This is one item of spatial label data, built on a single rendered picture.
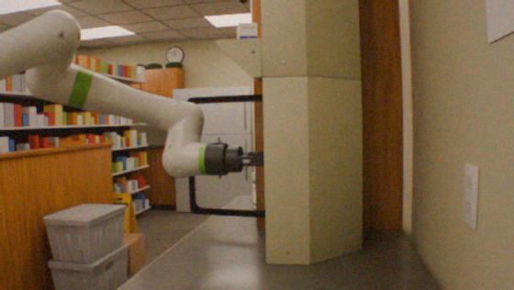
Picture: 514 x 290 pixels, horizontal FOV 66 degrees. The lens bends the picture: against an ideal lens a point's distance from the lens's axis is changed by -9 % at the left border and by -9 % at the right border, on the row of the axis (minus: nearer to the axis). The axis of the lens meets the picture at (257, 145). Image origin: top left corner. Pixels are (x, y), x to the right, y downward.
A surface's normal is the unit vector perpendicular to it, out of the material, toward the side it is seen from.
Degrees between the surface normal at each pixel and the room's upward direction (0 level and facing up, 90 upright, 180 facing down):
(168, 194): 90
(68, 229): 96
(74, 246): 96
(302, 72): 90
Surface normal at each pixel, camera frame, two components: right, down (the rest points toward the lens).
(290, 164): -0.18, 0.06
